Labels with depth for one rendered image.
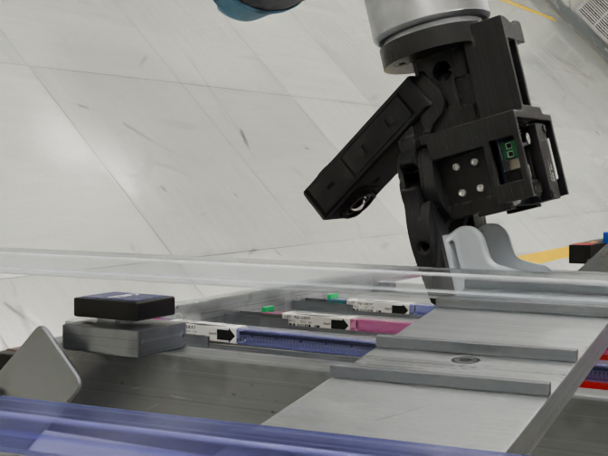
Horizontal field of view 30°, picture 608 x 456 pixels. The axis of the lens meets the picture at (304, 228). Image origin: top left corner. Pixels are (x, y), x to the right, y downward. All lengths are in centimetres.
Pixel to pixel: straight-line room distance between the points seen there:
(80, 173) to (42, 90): 27
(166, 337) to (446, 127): 22
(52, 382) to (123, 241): 167
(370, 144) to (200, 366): 18
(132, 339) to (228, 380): 6
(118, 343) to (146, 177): 195
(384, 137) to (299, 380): 17
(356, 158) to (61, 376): 23
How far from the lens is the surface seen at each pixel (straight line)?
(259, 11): 80
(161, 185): 266
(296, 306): 102
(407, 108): 71
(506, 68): 69
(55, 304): 210
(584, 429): 60
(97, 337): 71
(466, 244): 69
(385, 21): 71
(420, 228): 68
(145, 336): 69
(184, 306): 88
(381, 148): 72
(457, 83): 71
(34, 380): 73
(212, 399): 70
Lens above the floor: 117
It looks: 23 degrees down
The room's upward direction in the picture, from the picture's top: 43 degrees clockwise
